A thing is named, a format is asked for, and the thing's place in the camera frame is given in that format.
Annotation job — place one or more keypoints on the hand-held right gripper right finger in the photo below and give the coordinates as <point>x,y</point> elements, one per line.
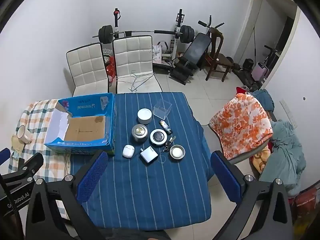
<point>226,178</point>

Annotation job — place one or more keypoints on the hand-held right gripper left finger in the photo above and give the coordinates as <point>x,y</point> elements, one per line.
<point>92,178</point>

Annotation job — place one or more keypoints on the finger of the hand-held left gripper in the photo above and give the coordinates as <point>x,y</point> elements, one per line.
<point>4,155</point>
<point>32,162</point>

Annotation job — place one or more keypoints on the blue cardboard box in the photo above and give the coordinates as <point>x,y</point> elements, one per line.
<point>85,130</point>

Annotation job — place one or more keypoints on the grey charger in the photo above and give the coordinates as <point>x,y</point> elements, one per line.
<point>149,155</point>

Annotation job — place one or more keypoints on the beige coaster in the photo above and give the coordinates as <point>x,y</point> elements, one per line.
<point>17,146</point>

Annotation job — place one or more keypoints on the white mug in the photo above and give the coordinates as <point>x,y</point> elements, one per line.
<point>22,132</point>

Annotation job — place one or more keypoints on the grey chair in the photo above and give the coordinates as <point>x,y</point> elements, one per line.
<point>247,156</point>

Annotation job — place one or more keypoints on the yellow printed blanket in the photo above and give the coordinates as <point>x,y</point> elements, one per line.
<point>261,162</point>

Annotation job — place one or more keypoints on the white earbuds case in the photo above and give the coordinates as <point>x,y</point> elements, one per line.
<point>128,151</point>

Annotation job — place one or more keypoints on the blue striped tablecloth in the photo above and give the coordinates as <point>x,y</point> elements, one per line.
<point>140,187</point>

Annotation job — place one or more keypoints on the steel bowl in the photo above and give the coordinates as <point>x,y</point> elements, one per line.
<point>177,152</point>

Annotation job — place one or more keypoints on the orange floral blanket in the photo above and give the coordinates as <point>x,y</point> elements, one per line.
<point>242,122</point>

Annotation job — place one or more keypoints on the metal tin with gold lid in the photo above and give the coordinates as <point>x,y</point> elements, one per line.
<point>139,132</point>

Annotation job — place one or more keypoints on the teal cloth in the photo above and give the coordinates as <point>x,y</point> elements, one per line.
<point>287,152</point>

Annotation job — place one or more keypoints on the key bunch with black fob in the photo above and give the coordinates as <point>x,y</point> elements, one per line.
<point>168,143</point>

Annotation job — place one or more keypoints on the round white and black device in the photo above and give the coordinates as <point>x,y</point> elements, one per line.
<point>158,137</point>

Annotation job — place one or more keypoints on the white round tin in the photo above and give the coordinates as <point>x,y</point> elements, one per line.
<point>144,116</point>

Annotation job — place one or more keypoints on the red printed bag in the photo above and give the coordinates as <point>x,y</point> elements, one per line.
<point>306,201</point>

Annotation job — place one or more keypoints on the dark blue cloth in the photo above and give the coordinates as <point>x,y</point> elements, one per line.
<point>265,98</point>

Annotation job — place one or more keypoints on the red cloth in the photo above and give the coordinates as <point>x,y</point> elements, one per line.
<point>241,90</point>

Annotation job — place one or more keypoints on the clear plastic box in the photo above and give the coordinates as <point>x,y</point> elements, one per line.
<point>162,111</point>

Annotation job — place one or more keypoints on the white padded chair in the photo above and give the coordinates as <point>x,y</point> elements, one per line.
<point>132,55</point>
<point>85,67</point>

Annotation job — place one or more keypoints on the pink suitcase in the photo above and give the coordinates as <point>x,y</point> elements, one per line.
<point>260,71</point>

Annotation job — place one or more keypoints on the red plastic bag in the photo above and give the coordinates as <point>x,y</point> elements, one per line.
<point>110,67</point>

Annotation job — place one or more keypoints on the dark wooden chair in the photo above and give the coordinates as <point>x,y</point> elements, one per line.
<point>221,62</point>

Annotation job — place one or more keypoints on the pink floral bag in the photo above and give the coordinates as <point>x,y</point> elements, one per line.
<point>157,53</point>

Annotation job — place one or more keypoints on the barbell with black weights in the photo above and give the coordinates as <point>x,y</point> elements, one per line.
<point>186,33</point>

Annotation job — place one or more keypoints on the barbell rack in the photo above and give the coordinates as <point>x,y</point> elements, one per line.
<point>179,17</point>

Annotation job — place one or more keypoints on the white door frame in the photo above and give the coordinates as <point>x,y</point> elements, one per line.
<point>250,17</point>

